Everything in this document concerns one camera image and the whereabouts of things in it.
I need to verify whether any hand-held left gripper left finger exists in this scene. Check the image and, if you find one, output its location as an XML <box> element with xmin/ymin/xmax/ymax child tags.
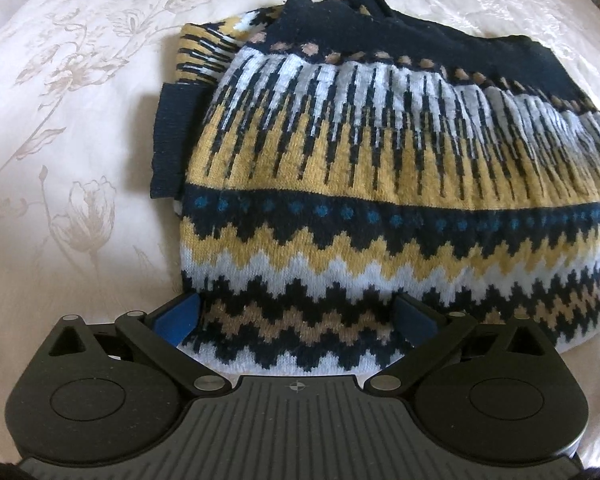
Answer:
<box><xmin>49</xmin><ymin>293</ymin><xmax>231</xmax><ymax>395</ymax></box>

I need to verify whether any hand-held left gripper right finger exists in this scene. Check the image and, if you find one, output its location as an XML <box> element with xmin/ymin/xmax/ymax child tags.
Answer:
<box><xmin>364</xmin><ymin>293</ymin><xmax>553</xmax><ymax>394</ymax></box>

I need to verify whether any patterned knit sweater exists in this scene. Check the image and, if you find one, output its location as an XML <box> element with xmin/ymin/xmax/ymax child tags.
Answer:
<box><xmin>150</xmin><ymin>0</ymin><xmax>600</xmax><ymax>376</ymax></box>

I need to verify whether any white floral bedspread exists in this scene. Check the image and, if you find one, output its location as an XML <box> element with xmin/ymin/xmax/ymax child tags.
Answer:
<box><xmin>0</xmin><ymin>0</ymin><xmax>600</xmax><ymax>466</ymax></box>

